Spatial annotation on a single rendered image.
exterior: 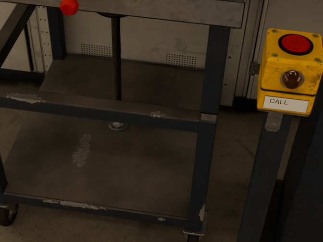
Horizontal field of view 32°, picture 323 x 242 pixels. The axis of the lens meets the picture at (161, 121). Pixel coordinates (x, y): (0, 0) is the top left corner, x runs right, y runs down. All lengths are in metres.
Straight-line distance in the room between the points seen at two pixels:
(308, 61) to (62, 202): 0.91
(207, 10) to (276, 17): 0.80
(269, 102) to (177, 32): 1.07
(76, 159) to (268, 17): 0.74
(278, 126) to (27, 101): 0.61
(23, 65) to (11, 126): 0.24
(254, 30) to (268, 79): 1.05
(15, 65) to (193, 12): 1.19
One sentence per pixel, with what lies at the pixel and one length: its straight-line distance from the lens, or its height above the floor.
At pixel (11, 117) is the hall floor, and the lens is 2.04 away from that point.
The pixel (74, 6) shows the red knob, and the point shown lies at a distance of 1.02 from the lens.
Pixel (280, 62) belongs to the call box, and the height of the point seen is 0.90.
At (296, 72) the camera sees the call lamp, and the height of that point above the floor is 0.88.
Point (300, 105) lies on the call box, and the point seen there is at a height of 0.82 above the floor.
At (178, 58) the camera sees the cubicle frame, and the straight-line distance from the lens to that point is 1.94.
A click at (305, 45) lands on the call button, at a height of 0.91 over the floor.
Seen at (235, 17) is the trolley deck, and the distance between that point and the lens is 1.03.
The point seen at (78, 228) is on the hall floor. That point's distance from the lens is 1.69.
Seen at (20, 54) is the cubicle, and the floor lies 0.14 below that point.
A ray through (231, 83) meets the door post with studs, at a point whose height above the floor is 0.11.
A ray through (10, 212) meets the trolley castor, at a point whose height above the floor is 0.06.
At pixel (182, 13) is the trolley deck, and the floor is 0.81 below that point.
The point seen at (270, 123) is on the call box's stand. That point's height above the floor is 0.76.
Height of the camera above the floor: 1.37
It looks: 44 degrees down
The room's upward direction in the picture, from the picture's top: 3 degrees clockwise
